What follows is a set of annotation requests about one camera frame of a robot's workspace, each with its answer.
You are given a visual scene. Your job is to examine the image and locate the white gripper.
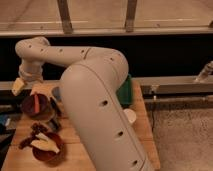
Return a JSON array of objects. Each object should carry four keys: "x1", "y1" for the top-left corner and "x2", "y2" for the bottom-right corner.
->
[{"x1": 12, "y1": 65, "x2": 43, "y2": 96}]

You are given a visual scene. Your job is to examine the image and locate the metal window frame rail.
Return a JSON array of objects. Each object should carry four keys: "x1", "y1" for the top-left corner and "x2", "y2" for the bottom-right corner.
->
[{"x1": 0, "y1": 0, "x2": 213, "y2": 36}]

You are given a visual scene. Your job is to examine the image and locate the green plastic tray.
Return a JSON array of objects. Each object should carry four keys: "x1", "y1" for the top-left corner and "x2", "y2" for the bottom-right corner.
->
[{"x1": 116, "y1": 75, "x2": 133, "y2": 108}]

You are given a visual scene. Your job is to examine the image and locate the red bowl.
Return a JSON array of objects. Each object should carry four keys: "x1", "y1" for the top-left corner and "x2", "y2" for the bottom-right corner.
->
[{"x1": 31, "y1": 132, "x2": 63, "y2": 162}]

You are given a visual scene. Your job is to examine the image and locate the white paper cup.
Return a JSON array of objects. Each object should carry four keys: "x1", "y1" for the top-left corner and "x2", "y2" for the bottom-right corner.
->
[{"x1": 124, "y1": 108, "x2": 137, "y2": 124}]

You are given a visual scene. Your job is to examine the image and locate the purple bowl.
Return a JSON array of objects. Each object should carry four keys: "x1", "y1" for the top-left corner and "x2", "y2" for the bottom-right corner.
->
[{"x1": 21, "y1": 93, "x2": 53, "y2": 120}]

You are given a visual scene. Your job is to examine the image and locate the orange red pepper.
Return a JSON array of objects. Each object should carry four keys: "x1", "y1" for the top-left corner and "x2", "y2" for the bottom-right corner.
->
[{"x1": 34, "y1": 94, "x2": 40, "y2": 114}]

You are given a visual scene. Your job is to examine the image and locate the small dark metal clip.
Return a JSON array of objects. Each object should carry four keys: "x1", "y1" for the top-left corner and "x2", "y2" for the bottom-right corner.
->
[{"x1": 46, "y1": 118, "x2": 61, "y2": 132}]

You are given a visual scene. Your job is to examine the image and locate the blue grey cup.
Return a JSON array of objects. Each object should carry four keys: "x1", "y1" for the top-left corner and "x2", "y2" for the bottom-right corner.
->
[{"x1": 52, "y1": 87, "x2": 61, "y2": 101}]

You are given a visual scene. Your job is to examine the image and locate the black marker pen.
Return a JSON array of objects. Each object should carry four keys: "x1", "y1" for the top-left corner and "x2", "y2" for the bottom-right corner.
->
[{"x1": 50, "y1": 97, "x2": 62, "y2": 117}]

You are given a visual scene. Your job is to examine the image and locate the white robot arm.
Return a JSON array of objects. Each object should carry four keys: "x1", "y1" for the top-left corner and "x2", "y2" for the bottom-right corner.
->
[{"x1": 15, "y1": 37, "x2": 154, "y2": 171}]

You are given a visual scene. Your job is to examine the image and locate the grey faucet fixture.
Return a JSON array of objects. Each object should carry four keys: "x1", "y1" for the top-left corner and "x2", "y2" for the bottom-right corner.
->
[{"x1": 195, "y1": 61, "x2": 213, "y2": 83}]

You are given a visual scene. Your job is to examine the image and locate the yellow banana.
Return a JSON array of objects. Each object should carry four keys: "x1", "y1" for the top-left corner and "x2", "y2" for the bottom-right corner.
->
[{"x1": 31, "y1": 133, "x2": 60, "y2": 154}]

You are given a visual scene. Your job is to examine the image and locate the dark red grapes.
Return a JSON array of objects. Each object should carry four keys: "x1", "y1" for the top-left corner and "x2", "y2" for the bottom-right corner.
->
[{"x1": 19, "y1": 123, "x2": 48, "y2": 149}]

